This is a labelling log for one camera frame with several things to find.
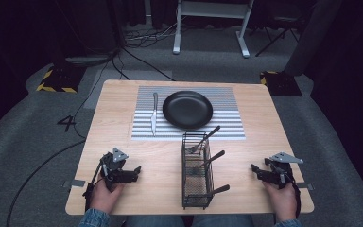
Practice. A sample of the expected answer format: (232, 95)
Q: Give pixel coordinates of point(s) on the grey tape strip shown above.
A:
(75, 183)
(305, 186)

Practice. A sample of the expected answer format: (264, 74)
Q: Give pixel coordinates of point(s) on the white metal desk frame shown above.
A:
(212, 9)

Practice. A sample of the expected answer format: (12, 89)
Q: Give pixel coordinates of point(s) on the black round plate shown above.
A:
(187, 109)

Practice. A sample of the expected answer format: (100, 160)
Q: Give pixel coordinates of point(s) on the person's left hand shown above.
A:
(102, 198)

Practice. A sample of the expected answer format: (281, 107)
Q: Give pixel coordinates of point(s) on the yellow-black striped stand base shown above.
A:
(61, 80)
(280, 83)

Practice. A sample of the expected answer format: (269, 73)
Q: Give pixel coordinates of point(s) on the dark slanted column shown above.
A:
(312, 38)

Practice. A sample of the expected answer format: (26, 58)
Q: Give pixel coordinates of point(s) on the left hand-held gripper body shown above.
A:
(112, 171)

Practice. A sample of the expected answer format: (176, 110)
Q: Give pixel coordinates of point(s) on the grey striped placemat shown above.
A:
(233, 126)

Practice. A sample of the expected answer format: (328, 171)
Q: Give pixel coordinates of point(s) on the person's right hand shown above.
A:
(283, 201)

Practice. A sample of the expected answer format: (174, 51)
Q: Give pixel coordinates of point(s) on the black tripod stand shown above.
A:
(277, 34)

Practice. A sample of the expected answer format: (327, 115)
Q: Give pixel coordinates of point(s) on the silver table knife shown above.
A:
(154, 118)

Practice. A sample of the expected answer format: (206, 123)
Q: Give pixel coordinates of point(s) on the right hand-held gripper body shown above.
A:
(280, 170)

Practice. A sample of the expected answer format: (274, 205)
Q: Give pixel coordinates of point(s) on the dark equipment cabinet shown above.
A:
(89, 28)

